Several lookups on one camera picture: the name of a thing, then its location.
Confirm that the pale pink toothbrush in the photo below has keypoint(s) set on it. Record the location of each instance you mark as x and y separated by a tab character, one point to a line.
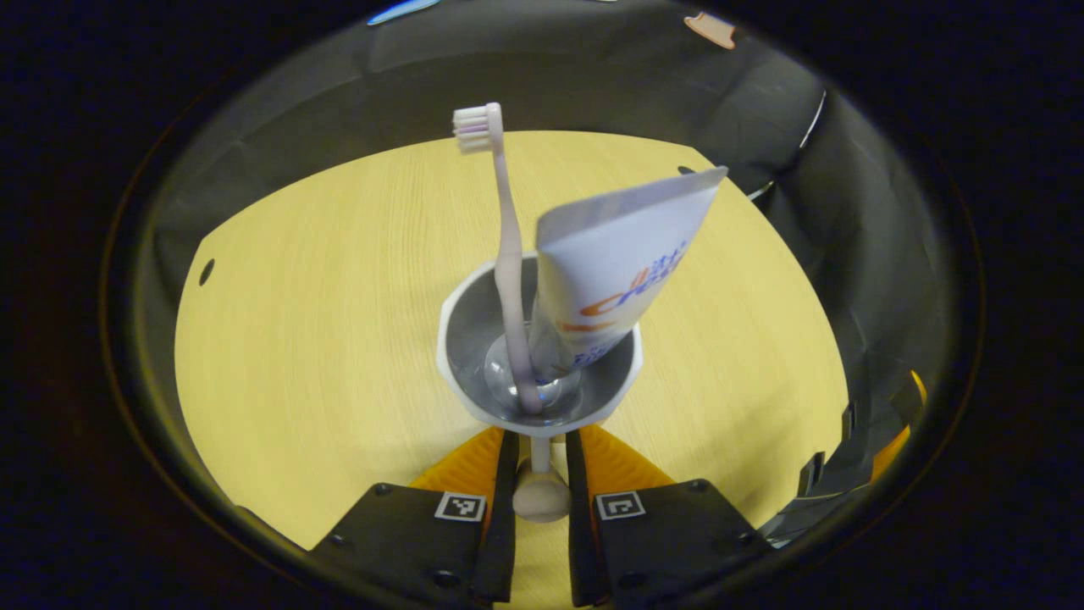
511	280

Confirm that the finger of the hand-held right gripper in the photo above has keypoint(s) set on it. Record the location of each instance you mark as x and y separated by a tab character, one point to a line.
864	457

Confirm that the black backdrop cloth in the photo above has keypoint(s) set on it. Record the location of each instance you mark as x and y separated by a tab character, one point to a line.
593	76

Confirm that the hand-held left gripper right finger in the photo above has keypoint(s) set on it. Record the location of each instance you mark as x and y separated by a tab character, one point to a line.
580	525

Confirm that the white toothpaste tube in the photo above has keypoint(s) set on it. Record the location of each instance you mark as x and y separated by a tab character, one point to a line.
610	254

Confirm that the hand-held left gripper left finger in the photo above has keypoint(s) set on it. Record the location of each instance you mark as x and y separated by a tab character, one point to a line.
506	525

